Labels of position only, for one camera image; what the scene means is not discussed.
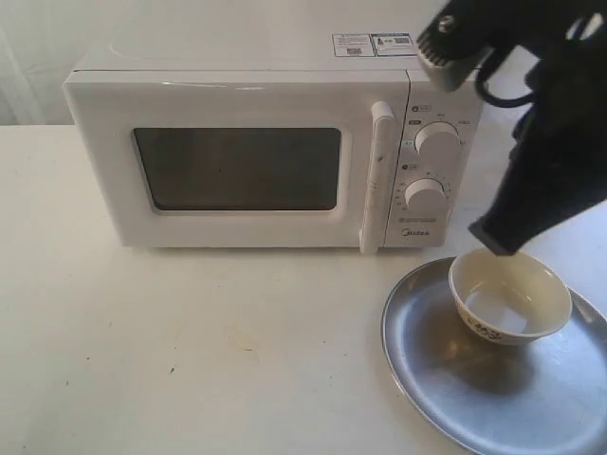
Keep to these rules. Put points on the white microwave oven body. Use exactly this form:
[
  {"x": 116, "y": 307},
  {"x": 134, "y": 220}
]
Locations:
[{"x": 297, "y": 36}]

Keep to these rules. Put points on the lower white control knob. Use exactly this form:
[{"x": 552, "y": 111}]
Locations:
[{"x": 425, "y": 195}]

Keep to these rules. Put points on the upper white control knob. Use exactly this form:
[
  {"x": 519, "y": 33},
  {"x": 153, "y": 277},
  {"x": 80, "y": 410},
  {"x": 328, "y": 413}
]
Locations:
[{"x": 437, "y": 142}]

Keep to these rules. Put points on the cream ceramic bowl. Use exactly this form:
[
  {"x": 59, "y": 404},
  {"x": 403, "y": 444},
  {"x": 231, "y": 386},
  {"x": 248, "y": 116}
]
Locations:
[{"x": 508, "y": 300}]

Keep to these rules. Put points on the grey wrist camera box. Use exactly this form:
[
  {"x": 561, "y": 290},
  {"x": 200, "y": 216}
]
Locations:
[{"x": 446, "y": 73}]

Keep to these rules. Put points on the round stainless steel tray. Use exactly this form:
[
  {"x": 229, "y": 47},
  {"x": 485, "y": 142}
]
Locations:
[{"x": 548, "y": 397}]

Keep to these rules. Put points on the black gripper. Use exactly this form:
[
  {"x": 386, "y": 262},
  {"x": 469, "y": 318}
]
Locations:
[{"x": 558, "y": 167}]

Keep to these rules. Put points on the white control knob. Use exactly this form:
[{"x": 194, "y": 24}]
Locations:
[
  {"x": 425, "y": 195},
  {"x": 437, "y": 142}
]

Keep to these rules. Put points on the white printed paper label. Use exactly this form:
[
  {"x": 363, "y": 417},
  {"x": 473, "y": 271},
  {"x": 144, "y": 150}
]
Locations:
[{"x": 388, "y": 44}]

